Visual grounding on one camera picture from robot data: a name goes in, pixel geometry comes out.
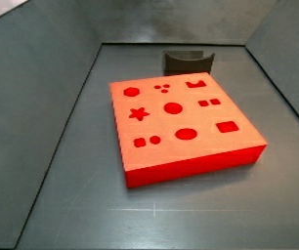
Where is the red shape-sorting board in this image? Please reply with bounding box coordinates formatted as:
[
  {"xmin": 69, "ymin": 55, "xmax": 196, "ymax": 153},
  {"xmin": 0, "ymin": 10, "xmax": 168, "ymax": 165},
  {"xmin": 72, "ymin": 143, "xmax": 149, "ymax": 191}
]
[{"xmin": 109, "ymin": 73, "xmax": 268, "ymax": 188}]

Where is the black curved peg holder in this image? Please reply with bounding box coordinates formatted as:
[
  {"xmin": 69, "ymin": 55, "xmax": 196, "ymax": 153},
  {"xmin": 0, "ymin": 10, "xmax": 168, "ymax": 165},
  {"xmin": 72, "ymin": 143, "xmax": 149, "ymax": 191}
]
[{"xmin": 163, "ymin": 51, "xmax": 215, "ymax": 76}]

